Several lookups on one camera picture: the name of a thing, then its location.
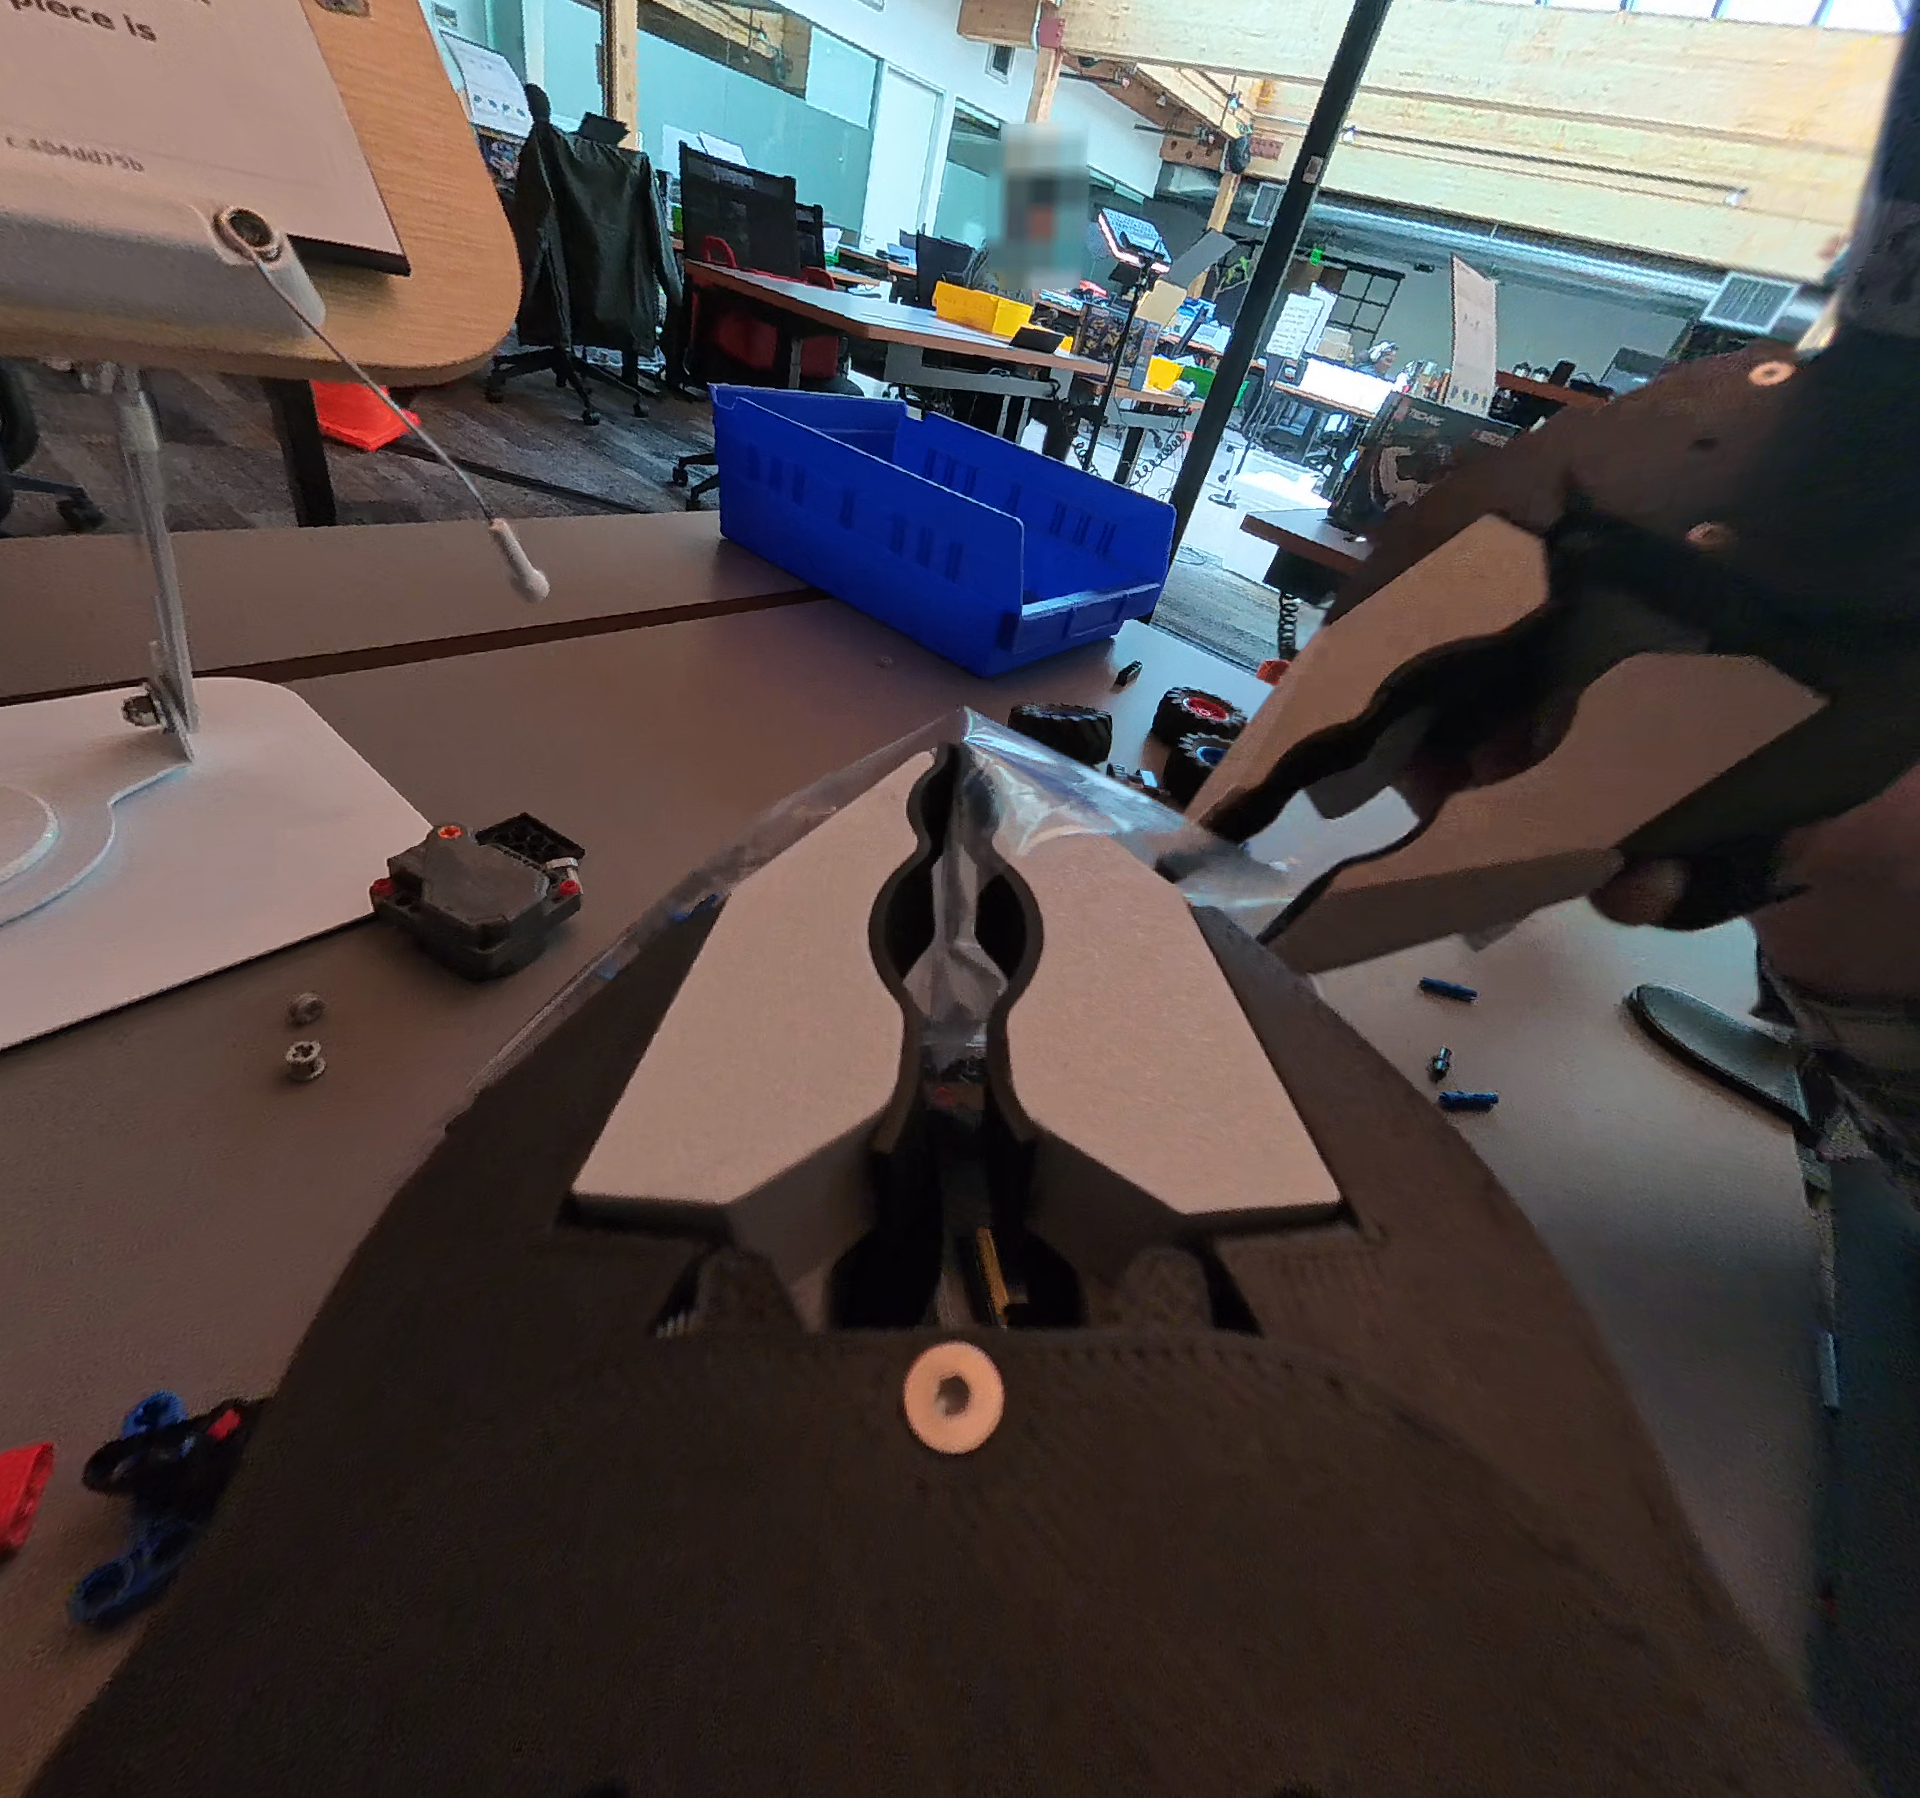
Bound black chair with dark jacket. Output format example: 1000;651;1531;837
480;81;689;428

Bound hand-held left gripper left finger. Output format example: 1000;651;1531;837
572;750;961;1328

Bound clear plastic bag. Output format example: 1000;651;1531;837
494;714;1418;1084

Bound black pole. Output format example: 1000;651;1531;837
1163;0;1446;558

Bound dark cardboard box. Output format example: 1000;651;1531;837
1329;397;1535;545

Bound grey desk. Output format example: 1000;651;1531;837
0;509;1846;1798

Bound wooden table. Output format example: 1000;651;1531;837
1239;501;1386;665
693;261;1129;456

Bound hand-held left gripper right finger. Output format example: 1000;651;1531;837
968;750;1341;1328

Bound blue storage bin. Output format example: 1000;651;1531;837
710;383;1182;680

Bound pile of toy building pieces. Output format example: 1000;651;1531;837
1411;964;1505;1118

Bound instruction sheet wooden board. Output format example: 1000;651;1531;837
0;0;529;387

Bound blue toy connector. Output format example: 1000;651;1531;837
64;1390;259;1632

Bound white tipped thin rod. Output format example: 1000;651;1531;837
215;199;556;606

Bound red toy connector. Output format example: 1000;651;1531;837
0;1439;60;1557

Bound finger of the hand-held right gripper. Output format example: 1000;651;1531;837
1259;652;1833;979
1186;514;1564;849

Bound grey toy motor block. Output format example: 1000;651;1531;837
369;814;590;986

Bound red black office chair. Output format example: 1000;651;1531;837
668;142;842;500

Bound black dotted chair armrest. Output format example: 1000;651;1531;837
1623;979;1821;1126

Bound orange traffic cone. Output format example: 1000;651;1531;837
311;381;425;456

